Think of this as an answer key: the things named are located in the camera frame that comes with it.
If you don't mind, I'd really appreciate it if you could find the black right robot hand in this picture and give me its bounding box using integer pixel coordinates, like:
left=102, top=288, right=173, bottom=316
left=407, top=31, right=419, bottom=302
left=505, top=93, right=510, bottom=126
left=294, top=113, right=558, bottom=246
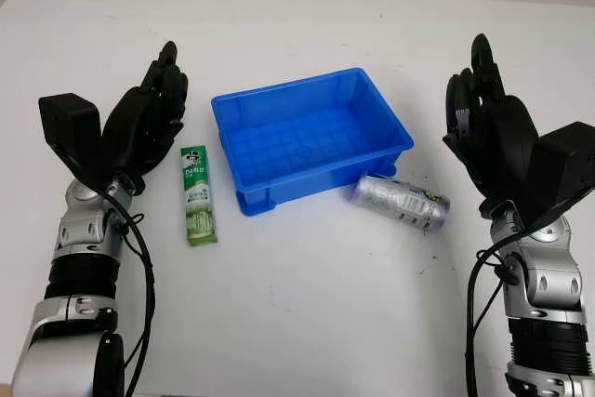
left=442, top=33, right=543, bottom=206

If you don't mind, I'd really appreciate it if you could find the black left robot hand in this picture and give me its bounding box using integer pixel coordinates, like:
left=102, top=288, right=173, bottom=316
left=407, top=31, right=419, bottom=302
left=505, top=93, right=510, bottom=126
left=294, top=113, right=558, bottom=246
left=99, top=41, right=190, bottom=196

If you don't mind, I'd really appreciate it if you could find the purple drink can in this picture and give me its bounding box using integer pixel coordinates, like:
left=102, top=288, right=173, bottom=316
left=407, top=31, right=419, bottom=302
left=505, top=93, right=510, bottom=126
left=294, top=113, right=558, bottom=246
left=350, top=174, right=451, bottom=232

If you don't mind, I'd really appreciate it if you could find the blue plastic tray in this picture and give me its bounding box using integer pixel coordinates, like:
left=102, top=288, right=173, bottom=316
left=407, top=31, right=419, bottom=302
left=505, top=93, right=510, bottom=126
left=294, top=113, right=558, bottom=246
left=211, top=66, right=415, bottom=218

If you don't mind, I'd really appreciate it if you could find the green toothpaste box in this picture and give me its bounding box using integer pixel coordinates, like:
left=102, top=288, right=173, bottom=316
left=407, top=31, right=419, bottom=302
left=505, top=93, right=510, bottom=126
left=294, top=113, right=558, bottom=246
left=179, top=143, right=219, bottom=247

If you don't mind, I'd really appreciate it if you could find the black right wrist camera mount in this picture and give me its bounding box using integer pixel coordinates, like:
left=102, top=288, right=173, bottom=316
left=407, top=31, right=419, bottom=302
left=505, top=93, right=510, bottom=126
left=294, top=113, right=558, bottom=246
left=510, top=121, right=595, bottom=232

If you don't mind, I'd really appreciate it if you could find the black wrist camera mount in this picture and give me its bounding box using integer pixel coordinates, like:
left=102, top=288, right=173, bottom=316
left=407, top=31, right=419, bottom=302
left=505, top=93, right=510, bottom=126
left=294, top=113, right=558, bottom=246
left=510, top=121, right=595, bottom=232
left=37, top=92, right=123, bottom=193

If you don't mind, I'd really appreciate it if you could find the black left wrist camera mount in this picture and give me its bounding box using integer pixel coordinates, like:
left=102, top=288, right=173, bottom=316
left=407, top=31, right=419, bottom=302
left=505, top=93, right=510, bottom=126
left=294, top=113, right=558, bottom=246
left=37, top=92, right=123, bottom=193

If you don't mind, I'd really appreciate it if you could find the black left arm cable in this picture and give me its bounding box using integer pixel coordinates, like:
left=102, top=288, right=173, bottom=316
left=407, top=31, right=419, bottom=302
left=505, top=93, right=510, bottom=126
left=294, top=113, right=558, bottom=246
left=99, top=173, right=157, bottom=397

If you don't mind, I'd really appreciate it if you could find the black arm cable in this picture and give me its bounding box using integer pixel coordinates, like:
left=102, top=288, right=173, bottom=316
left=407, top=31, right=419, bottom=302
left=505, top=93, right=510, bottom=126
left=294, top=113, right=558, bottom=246
left=463, top=210, right=559, bottom=397
left=99, top=173, right=157, bottom=397

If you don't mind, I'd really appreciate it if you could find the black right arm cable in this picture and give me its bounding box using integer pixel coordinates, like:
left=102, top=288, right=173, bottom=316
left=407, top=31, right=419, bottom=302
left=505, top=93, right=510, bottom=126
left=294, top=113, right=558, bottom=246
left=463, top=210, right=559, bottom=397

